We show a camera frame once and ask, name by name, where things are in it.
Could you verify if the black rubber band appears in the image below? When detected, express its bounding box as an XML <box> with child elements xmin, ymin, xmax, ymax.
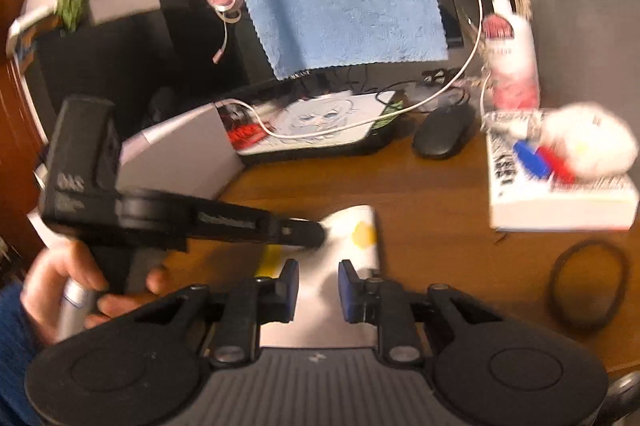
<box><xmin>547</xmin><ymin>238</ymin><xmax>631</xmax><ymax>334</ymax></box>

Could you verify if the blue marker pen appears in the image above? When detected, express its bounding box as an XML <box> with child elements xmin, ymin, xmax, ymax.
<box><xmin>512</xmin><ymin>140</ymin><xmax>551</xmax><ymax>179</ymax></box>

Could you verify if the blue sleeve forearm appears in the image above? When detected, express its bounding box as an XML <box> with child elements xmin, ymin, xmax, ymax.
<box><xmin>0</xmin><ymin>283</ymin><xmax>40</xmax><ymax>425</ymax></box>

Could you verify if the yellow white paper bundle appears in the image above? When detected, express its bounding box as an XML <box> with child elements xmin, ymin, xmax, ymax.
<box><xmin>256</xmin><ymin>205</ymin><xmax>380</xmax><ymax>349</ymax></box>

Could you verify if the black computer monitor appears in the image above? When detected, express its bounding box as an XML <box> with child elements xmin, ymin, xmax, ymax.
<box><xmin>160</xmin><ymin>0</ymin><xmax>463</xmax><ymax>93</ymax></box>

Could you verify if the white drawer box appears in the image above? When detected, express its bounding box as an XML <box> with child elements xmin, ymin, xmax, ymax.
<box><xmin>27</xmin><ymin>101</ymin><xmax>246</xmax><ymax>248</ymax></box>

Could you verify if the person's left hand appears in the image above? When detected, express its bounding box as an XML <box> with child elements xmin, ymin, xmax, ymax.
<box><xmin>20</xmin><ymin>241</ymin><xmax>171</xmax><ymax>345</ymax></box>

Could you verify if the white plush toy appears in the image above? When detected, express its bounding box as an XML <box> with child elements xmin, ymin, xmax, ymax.
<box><xmin>540</xmin><ymin>102</ymin><xmax>639</xmax><ymax>180</ymax></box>

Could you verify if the red marker pen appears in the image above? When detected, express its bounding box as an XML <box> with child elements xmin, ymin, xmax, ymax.
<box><xmin>536</xmin><ymin>146</ymin><xmax>576</xmax><ymax>185</ymax></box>

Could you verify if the black computer mouse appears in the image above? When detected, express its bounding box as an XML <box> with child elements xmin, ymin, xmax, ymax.
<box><xmin>412</xmin><ymin>104</ymin><xmax>475</xmax><ymax>160</ymax></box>

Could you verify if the white pink pump bottle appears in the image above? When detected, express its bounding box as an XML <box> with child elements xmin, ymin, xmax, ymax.
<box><xmin>482</xmin><ymin>0</ymin><xmax>540</xmax><ymax>110</ymax></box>

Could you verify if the anime print keyboard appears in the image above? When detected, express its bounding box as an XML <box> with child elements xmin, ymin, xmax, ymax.
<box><xmin>215</xmin><ymin>90</ymin><xmax>402</xmax><ymax>165</ymax></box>

